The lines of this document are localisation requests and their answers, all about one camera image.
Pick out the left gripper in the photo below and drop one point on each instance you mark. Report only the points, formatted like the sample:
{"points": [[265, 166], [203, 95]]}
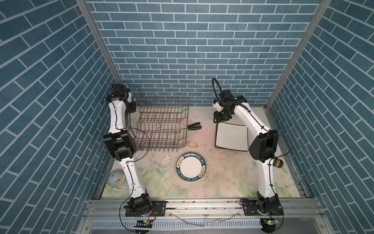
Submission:
{"points": [[133, 107]]}

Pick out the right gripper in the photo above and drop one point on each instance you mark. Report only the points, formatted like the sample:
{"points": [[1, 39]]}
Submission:
{"points": [[216, 118]]}

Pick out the white square plate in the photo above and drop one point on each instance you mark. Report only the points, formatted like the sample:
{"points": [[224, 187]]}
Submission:
{"points": [[231, 137]]}

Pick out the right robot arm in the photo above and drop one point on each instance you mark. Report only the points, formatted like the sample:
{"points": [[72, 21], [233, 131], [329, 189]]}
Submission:
{"points": [[262, 145]]}

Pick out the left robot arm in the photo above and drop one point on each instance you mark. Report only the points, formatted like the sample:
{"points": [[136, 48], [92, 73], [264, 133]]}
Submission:
{"points": [[122, 147]]}

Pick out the black stapler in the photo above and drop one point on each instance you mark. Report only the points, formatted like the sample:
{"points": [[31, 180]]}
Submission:
{"points": [[194, 126]]}

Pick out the brown striped cylinder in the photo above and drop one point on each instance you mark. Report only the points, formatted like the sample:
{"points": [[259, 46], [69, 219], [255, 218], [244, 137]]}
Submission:
{"points": [[277, 163]]}

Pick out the white round bowl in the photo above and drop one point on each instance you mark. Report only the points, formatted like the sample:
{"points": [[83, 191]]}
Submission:
{"points": [[117, 179]]}

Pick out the right base circuit board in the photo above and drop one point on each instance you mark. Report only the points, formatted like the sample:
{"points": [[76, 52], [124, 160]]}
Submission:
{"points": [[269, 222]]}

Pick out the base circuit board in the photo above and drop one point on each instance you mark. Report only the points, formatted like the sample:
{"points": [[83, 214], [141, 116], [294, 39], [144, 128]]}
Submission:
{"points": [[143, 224], [269, 222]]}

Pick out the left base circuit board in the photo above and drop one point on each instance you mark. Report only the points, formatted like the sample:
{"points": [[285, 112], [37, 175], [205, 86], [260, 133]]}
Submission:
{"points": [[143, 224]]}

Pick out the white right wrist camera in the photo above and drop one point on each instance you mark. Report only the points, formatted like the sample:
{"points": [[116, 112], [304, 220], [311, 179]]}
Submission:
{"points": [[217, 106]]}

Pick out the grey wire dish rack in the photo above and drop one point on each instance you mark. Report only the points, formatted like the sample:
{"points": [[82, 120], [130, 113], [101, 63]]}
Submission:
{"points": [[161, 123]]}

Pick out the white cable duct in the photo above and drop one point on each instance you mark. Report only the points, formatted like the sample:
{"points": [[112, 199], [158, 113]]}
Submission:
{"points": [[176, 224]]}

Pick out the aluminium mounting rail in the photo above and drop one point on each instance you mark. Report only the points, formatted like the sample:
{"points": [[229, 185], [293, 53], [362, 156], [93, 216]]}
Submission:
{"points": [[296, 216]]}

